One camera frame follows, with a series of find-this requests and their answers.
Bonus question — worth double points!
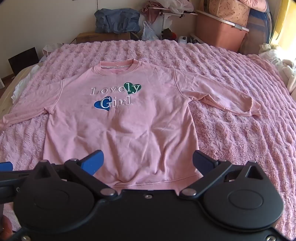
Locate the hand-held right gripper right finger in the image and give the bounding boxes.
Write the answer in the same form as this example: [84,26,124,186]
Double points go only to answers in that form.
[180,150,267,200]

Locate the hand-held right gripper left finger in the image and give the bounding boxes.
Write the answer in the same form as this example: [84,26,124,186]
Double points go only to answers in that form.
[31,150,118,199]

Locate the pink sweatshirt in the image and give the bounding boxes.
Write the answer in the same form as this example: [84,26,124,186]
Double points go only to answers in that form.
[0,59,262,189]

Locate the cluttered clothes rack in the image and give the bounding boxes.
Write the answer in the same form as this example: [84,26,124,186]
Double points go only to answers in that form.
[148,6,198,41]

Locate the person's left hand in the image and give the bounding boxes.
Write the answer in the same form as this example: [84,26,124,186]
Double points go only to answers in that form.
[0,215,12,237]

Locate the pink fluffy blanket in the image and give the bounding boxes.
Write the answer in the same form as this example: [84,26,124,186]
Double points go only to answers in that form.
[0,39,296,234]

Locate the white bed sheet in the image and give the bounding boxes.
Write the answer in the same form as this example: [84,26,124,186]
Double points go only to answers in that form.
[11,65,42,102]

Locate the black panel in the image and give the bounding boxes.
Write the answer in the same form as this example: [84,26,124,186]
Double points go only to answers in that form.
[8,47,39,76]

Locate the white tote bag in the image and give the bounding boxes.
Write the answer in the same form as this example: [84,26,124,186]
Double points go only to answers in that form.
[42,42,63,62]

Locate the white electric heater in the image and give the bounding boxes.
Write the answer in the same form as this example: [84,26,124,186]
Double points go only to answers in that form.
[178,34,204,44]

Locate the cardboard box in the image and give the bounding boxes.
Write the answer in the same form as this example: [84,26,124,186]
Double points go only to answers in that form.
[75,31,131,44]

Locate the white bedding pile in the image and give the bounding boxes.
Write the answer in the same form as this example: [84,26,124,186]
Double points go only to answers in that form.
[258,43,296,93]

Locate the pink storage bin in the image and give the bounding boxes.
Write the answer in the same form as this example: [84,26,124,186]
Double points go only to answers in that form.
[194,10,250,53]

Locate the dark plush toy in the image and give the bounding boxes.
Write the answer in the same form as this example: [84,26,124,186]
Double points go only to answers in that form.
[162,28,177,40]

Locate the white plastic bag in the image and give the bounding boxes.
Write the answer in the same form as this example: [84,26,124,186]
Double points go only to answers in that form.
[142,21,160,41]

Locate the blue fabric bag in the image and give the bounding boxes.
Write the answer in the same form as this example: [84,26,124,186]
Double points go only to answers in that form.
[94,8,141,34]

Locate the floral fabric bag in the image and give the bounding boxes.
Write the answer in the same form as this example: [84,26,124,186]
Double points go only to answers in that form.
[199,0,251,27]

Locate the yellow curtain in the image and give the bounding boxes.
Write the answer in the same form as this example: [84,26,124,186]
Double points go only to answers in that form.
[269,0,296,54]

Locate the pink satin cloth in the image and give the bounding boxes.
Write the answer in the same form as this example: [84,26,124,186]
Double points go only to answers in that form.
[142,0,162,24]

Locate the translucent plastic bag pile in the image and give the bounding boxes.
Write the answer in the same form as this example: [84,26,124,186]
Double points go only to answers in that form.
[165,0,194,13]

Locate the pink quilted duvet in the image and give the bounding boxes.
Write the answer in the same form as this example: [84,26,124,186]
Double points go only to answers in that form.
[240,0,273,12]

